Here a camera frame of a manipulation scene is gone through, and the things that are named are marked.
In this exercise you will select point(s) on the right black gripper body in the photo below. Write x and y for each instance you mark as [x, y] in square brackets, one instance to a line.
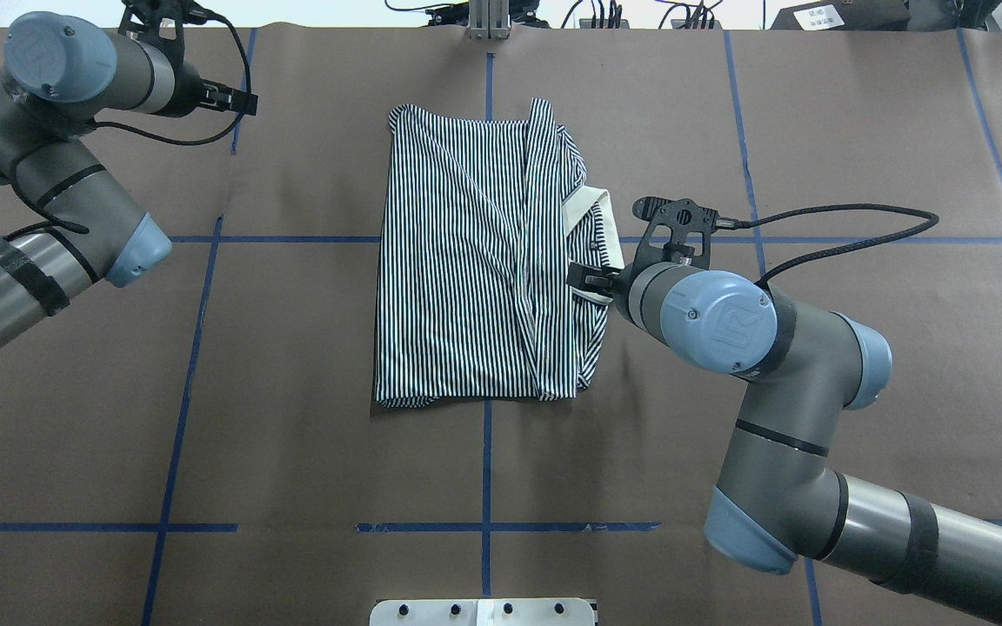
[619, 283]

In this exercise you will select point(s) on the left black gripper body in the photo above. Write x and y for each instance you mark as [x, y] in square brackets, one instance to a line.
[190, 94]

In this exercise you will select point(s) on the blue white striped polo shirt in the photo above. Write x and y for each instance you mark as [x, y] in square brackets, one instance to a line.
[482, 221]

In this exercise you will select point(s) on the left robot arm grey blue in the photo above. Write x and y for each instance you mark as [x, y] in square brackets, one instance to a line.
[58, 73]

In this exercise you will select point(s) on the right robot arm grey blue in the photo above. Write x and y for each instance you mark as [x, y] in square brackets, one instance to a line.
[775, 499]

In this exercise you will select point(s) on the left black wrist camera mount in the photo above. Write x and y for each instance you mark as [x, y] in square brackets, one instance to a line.
[161, 24]

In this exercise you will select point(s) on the aluminium frame post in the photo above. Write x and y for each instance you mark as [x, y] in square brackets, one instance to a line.
[489, 20]

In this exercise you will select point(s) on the white camera post with base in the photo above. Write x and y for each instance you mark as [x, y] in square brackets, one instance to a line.
[486, 611]

